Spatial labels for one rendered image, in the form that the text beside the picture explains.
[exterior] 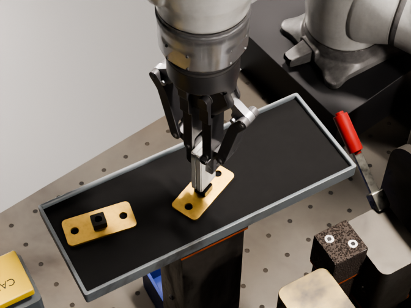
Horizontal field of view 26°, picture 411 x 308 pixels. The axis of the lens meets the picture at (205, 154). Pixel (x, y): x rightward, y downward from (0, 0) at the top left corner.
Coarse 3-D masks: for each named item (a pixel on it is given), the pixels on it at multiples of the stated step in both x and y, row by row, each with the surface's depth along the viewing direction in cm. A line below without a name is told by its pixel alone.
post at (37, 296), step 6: (24, 264) 105; (24, 270) 104; (30, 276) 104; (36, 288) 103; (36, 294) 102; (24, 300) 102; (30, 300) 102; (36, 300) 102; (12, 306) 101; (18, 306) 101; (24, 306) 101; (30, 306) 102; (36, 306) 102; (42, 306) 103
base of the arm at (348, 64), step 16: (304, 16) 172; (288, 32) 171; (304, 32) 168; (304, 48) 166; (320, 48) 165; (368, 48) 163; (384, 48) 167; (288, 64) 168; (320, 64) 166; (336, 64) 165; (352, 64) 165; (368, 64) 166; (336, 80) 164
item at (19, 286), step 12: (12, 252) 103; (0, 264) 102; (12, 264) 102; (0, 276) 101; (12, 276) 101; (24, 276) 101; (0, 288) 101; (12, 288) 101; (24, 288) 101; (0, 300) 100; (12, 300) 100
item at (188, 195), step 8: (224, 168) 110; (224, 176) 109; (232, 176) 109; (216, 184) 109; (224, 184) 109; (184, 192) 108; (192, 192) 108; (200, 192) 107; (208, 192) 108; (216, 192) 108; (176, 200) 107; (184, 200) 107; (192, 200) 107; (200, 200) 107; (208, 200) 107; (176, 208) 107; (184, 208) 107; (192, 208) 107; (200, 208) 107; (192, 216) 106; (200, 216) 106
